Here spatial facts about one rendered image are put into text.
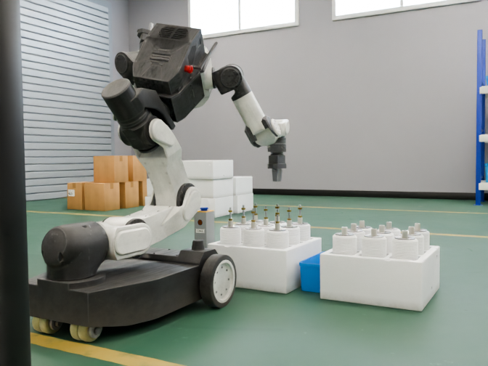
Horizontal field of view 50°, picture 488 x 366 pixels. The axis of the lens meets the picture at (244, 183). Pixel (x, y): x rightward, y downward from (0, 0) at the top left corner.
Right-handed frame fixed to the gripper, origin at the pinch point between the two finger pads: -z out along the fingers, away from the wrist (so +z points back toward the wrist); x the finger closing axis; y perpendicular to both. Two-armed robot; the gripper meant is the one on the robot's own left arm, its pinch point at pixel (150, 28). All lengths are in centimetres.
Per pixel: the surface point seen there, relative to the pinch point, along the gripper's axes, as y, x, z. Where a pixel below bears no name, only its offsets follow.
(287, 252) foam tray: 24, 62, 112
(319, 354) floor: 75, 47, 157
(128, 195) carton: -357, 50, -49
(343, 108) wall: -326, 323, -216
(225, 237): 2, 43, 102
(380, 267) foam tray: 53, 87, 122
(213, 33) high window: -425, 159, -365
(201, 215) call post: -10, 35, 89
